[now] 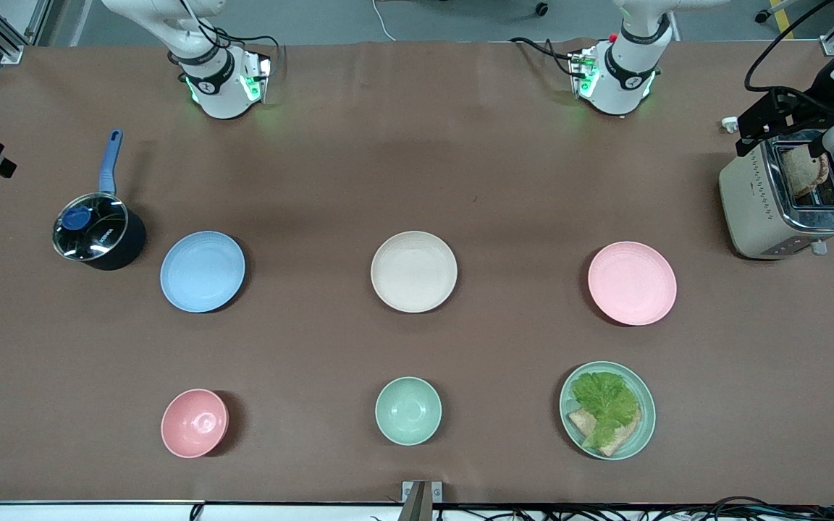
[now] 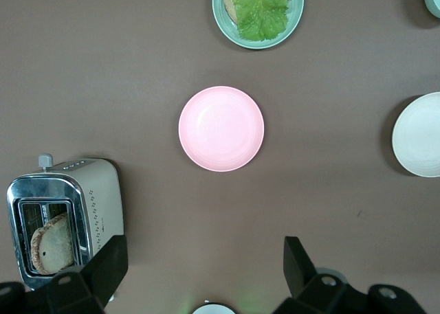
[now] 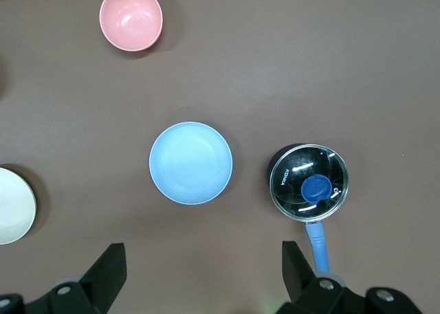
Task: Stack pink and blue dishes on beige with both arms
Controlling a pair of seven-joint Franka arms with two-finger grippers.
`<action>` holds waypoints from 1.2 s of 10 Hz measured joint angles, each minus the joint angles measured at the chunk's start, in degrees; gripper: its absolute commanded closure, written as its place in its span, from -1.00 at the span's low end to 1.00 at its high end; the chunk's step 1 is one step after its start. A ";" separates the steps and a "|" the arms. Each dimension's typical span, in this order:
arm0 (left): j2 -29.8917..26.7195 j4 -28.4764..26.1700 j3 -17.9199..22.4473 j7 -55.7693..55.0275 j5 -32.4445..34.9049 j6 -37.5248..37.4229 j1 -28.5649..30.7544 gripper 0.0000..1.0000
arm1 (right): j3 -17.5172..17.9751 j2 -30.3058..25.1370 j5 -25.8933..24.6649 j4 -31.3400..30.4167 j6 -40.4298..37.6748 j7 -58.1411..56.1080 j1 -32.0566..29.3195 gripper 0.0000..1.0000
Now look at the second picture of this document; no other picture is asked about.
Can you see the white round object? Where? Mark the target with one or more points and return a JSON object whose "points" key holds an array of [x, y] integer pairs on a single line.
{"points": [[213, 309]]}

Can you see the green plate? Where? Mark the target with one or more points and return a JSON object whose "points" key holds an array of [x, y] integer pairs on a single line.
{"points": [[223, 25]]}

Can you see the beige and chrome toaster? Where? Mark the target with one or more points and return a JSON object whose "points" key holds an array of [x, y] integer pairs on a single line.
{"points": [[99, 197]]}

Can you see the toasted bread slice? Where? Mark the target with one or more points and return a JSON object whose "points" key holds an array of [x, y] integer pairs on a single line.
{"points": [[229, 5]]}

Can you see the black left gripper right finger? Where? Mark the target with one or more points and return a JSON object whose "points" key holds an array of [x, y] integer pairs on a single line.
{"points": [[309, 293]]}

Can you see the brown bread slice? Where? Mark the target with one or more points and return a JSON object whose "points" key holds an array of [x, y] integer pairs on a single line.
{"points": [[53, 245]]}

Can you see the green lettuce leaf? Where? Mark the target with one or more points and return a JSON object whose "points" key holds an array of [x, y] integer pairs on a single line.
{"points": [[261, 11]]}

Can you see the white plate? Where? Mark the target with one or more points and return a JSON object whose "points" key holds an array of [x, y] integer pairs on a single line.
{"points": [[419, 135]]}

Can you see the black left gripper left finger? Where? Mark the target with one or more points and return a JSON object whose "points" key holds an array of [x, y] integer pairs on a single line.
{"points": [[86, 286]]}

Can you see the pink bowl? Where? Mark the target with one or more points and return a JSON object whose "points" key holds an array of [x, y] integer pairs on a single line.
{"points": [[221, 128]]}

